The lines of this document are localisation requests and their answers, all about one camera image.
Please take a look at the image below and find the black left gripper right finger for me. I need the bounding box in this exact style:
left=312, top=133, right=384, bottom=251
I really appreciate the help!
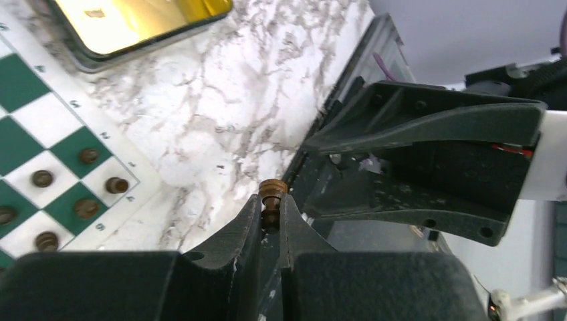
left=279, top=195, right=487, bottom=320

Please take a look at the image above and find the dark chess piece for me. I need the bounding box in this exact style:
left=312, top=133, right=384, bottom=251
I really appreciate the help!
left=34, top=231, right=60, bottom=252
left=105, top=177, right=130, bottom=194
left=73, top=199, right=100, bottom=220
left=78, top=148, right=100, bottom=165

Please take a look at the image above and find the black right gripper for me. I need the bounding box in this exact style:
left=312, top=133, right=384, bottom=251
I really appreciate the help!
left=302, top=82, right=548, bottom=247

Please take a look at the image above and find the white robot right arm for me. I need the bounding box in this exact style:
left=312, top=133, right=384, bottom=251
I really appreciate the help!
left=281, top=59, right=566, bottom=320

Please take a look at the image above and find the green white chess board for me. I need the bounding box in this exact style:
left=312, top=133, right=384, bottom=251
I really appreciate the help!
left=1, top=12, right=162, bottom=269

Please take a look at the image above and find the right gold tin box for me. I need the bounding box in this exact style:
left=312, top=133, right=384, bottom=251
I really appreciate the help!
left=29, top=0, right=233, bottom=74

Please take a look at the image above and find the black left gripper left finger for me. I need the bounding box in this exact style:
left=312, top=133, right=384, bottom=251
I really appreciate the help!
left=1, top=195, right=261, bottom=320

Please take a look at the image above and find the dark pawn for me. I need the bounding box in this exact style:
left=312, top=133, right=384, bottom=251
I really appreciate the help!
left=258, top=179, right=288, bottom=234
left=0, top=206, right=18, bottom=225

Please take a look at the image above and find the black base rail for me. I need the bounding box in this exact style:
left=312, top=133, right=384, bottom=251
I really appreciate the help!
left=273, top=15, right=460, bottom=320

